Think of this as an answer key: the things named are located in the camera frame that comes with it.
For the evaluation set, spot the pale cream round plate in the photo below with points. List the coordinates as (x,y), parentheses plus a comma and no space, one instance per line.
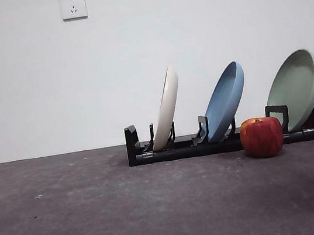
(169,101)

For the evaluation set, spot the red yellow apple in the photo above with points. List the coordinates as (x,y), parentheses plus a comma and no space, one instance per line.
(262,137)

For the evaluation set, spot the black plate rack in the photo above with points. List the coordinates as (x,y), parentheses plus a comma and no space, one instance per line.
(180,153)

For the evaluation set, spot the blue round plate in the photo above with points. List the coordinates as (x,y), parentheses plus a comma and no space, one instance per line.
(225,98)

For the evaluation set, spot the green round plate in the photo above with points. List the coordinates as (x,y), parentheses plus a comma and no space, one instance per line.
(294,85)

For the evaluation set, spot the white wall socket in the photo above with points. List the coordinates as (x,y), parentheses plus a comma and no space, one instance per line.
(73,6)

